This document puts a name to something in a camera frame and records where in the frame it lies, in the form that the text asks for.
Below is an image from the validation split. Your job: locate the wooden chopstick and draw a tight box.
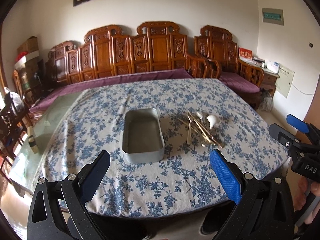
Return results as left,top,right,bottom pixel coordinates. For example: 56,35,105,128
187,111,223,148
194,119,223,148
191,125,217,146

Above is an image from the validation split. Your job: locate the small white ceramic spoon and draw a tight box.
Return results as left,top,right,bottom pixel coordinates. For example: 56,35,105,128
196,112,203,122

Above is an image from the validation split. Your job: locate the person's right hand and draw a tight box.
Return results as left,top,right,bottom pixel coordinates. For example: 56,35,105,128
292,175,320,224

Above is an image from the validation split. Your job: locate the wooden side table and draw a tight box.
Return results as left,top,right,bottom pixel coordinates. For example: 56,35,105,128
260,69,280,98

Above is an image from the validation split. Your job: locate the white box on table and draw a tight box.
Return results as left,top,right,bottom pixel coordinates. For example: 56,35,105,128
265,60,280,74

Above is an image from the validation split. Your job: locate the purple armchair cushion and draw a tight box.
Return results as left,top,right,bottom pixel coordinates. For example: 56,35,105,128
219,72,260,93

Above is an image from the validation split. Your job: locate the red box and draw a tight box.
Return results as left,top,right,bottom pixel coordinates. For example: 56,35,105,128
238,47,253,62

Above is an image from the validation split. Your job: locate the blue floral tablecloth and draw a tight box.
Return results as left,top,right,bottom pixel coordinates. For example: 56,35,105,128
34,79,288,218

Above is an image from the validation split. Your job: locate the dark wooden chair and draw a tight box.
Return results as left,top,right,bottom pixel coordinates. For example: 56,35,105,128
1,92,32,182

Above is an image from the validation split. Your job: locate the rectangular metal tray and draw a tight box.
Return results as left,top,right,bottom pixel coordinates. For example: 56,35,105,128
121,108,165,164

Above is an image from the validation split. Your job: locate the carved wooden armchair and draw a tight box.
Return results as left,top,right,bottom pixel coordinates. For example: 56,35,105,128
194,25,264,87

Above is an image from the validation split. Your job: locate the purple sofa cushion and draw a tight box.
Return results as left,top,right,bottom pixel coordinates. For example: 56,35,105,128
29,69,192,113

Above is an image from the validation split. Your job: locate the carved wooden sofa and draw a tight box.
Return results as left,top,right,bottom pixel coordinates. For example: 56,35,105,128
44,21,209,87

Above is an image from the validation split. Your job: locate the white wall access panel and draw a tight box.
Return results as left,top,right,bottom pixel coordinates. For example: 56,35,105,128
276,65,295,98

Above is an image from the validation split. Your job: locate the grey wall electrical panel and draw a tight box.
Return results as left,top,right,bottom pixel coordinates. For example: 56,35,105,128
262,8,284,25

